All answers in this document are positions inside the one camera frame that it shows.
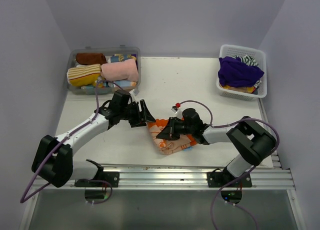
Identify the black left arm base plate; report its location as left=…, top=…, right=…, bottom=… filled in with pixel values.
left=74, top=171, right=120, bottom=187

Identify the pink terry towel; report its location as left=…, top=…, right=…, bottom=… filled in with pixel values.
left=101, top=59, right=139, bottom=82

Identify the white plastic laundry basket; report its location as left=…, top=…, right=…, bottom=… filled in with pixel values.
left=216, top=44, right=267, bottom=101

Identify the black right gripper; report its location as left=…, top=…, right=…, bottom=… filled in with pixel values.
left=156, top=117, right=194, bottom=140

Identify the clear plastic storage bin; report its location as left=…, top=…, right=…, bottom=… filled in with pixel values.
left=66, top=46, right=141, bottom=95

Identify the purple towel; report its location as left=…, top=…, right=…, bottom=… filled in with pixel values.
left=218, top=56, right=265, bottom=88

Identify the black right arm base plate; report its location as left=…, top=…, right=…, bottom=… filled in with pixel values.
left=206, top=168, right=253, bottom=188

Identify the orange white towel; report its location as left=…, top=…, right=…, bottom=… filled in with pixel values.
left=147, top=119, right=197, bottom=155

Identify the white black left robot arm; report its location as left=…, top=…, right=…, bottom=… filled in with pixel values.
left=31, top=90, right=156, bottom=187

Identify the light blue orange rolled towel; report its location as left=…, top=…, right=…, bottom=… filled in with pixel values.
left=108, top=80, right=137, bottom=88

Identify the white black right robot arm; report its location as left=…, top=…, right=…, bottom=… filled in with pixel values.
left=156, top=108, right=279, bottom=186

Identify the blue yellow patterned rolled towel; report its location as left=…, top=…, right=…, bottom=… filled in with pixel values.
left=107, top=54, right=137, bottom=63

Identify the yellow striped rolled towel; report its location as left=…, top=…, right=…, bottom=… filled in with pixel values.
left=66, top=64, right=104, bottom=88

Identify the aluminium table edge rail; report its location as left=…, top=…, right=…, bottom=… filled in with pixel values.
left=32, top=164, right=296, bottom=190

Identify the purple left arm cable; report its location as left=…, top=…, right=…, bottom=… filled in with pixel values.
left=19, top=80, right=131, bottom=205

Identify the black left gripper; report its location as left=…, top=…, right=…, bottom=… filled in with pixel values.
left=119, top=99, right=156, bottom=127

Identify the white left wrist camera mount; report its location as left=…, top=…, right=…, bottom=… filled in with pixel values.
left=129, top=89, right=139, bottom=102

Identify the black white striped towel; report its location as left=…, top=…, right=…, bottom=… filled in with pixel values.
left=230, top=55, right=259, bottom=67

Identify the brown rolled towel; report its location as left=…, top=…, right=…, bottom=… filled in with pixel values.
left=75, top=53, right=107, bottom=65

